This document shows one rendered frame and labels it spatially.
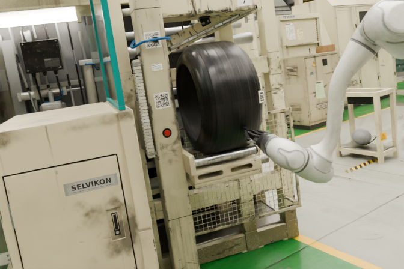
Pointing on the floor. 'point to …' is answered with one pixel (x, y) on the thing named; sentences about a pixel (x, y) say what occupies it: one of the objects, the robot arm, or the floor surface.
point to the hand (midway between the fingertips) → (247, 131)
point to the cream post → (162, 117)
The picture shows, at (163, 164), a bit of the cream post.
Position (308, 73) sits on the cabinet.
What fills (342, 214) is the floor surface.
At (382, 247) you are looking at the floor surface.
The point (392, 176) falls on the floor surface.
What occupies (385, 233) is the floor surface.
